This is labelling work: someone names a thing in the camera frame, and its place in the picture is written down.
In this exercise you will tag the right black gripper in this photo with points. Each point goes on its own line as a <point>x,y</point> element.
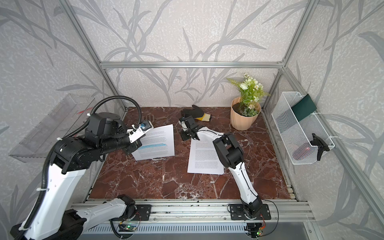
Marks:
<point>183,137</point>

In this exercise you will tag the brown drain grate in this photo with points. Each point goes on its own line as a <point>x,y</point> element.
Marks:
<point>149,118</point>

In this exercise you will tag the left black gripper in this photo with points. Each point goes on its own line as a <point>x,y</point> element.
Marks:
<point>130,148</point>

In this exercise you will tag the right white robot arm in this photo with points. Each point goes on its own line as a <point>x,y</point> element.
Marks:
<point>231,156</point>

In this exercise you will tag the highlighted printed paper document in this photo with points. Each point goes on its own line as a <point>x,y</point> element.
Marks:
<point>157,143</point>

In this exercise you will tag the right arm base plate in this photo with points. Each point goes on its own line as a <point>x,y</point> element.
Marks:
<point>238,214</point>

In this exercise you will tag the white wire mesh basket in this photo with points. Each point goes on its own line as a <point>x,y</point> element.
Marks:
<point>295,135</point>

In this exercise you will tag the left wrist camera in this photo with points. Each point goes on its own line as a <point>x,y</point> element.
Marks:
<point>139,131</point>

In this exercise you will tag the dark green book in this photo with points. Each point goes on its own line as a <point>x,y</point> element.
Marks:
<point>304,108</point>

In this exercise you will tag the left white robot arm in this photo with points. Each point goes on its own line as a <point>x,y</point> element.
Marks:
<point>66,163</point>

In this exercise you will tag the terracotta flower pot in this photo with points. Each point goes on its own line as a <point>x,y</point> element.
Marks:
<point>240,122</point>

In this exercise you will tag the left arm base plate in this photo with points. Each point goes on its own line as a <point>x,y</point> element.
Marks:
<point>141,211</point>

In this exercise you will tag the plain printed paper document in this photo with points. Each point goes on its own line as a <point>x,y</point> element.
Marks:
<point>203,158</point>

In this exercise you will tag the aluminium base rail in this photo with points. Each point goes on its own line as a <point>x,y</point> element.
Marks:
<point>217,211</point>

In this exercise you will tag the green artificial plant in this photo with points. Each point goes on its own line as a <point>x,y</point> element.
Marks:
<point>252,92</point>

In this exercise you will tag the clear acrylic wall shelf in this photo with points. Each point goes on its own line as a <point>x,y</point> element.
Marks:
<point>66,117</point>

